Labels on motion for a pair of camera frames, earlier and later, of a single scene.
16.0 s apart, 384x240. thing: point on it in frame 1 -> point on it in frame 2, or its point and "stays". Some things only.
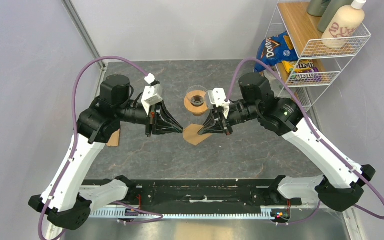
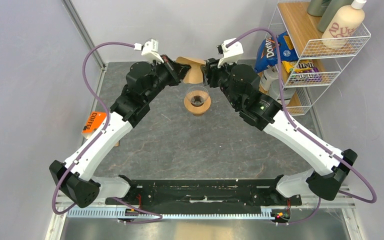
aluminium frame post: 76,19 stays
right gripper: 216,124 -> 211,69
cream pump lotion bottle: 341,27 stays
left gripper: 160,121 -> 177,71
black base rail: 211,194 stays
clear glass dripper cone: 197,95 stays
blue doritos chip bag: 275,49 stays
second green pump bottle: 317,7 stays
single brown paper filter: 190,134 -> 195,75
